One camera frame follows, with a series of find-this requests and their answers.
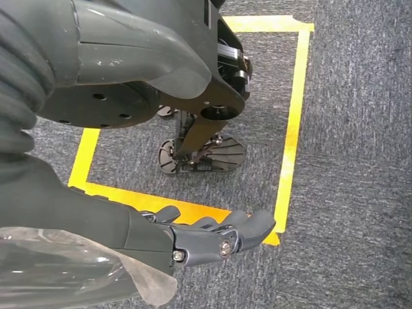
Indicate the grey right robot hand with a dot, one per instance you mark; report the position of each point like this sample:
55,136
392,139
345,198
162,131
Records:
145,42

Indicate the black robot foot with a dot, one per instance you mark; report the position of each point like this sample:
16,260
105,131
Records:
229,155

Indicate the yellow floor tape square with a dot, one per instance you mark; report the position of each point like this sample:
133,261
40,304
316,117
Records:
293,128

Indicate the clear plastic film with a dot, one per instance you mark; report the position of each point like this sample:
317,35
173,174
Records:
64,277

